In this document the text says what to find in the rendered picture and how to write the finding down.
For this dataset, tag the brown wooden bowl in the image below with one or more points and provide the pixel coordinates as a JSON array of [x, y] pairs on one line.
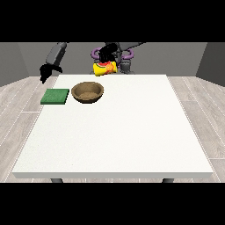
[[87, 92]]

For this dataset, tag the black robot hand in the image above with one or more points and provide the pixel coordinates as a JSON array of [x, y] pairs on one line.
[[46, 71], [107, 53]]

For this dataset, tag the green square pad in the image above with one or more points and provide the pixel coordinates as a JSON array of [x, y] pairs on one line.
[[54, 96]]

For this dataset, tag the yellow cup with melon print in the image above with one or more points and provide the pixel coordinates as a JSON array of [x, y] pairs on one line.
[[105, 68]]

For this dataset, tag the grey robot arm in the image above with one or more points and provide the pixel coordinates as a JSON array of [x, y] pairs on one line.
[[56, 54]]

